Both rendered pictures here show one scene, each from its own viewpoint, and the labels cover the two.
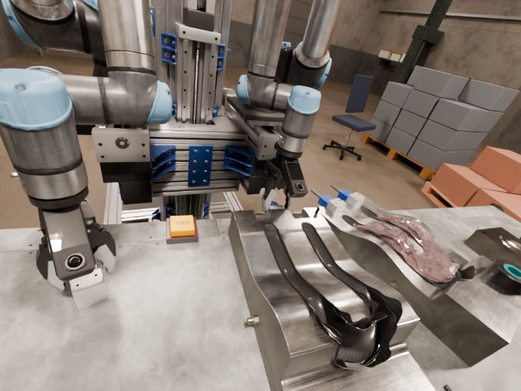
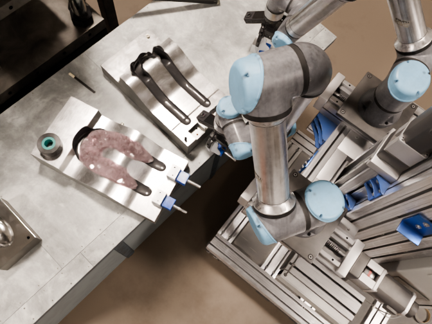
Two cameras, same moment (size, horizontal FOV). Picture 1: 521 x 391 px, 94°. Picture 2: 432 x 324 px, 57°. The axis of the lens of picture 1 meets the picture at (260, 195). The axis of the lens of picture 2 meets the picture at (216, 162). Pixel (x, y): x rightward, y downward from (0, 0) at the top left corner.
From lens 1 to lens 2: 1.52 m
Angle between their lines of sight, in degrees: 72
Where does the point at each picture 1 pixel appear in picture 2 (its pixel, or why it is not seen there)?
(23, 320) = not seen: hidden behind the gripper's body
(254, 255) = (204, 81)
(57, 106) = not seen: outside the picture
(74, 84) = (295, 8)
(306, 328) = (166, 46)
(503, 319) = (67, 110)
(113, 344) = (231, 40)
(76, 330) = (247, 38)
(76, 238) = (254, 16)
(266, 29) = not seen: hidden behind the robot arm
